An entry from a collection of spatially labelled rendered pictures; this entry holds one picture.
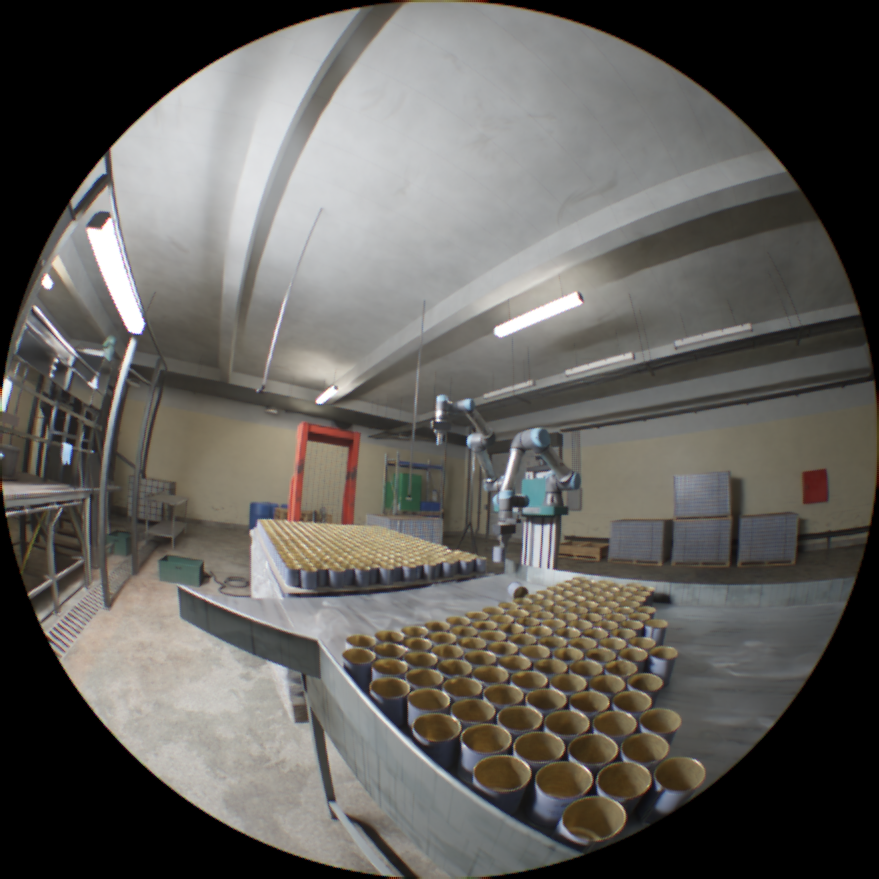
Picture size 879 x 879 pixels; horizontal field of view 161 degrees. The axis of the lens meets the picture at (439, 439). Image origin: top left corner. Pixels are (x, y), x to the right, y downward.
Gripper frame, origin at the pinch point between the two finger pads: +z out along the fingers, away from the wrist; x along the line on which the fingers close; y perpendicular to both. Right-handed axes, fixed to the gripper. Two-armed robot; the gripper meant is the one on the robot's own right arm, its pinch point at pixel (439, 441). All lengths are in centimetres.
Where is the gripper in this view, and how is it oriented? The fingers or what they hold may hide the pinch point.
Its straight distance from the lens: 207.6
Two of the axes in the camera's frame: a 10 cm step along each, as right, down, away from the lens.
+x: -9.5, -1.1, -2.8
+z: -0.6, 9.9, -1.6
